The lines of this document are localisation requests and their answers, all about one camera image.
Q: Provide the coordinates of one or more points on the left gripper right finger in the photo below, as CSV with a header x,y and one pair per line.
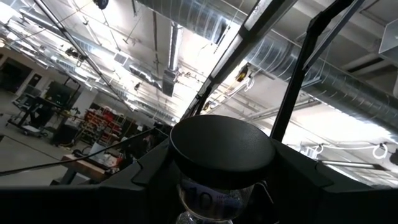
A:
x,y
304,199

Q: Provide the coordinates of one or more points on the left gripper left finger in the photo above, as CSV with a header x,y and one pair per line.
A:
x,y
146,199

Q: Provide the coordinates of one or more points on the black overhead camera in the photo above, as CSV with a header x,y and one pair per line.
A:
x,y
101,3

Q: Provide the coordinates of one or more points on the red storage shelf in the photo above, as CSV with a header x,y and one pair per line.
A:
x,y
102,124

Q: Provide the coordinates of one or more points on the wooden background table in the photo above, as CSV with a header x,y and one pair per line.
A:
x,y
87,168

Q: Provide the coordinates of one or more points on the background equipment cart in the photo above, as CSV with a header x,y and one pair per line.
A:
x,y
59,95

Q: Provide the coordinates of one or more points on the black aluminium rig frame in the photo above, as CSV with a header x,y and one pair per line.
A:
x,y
296,81

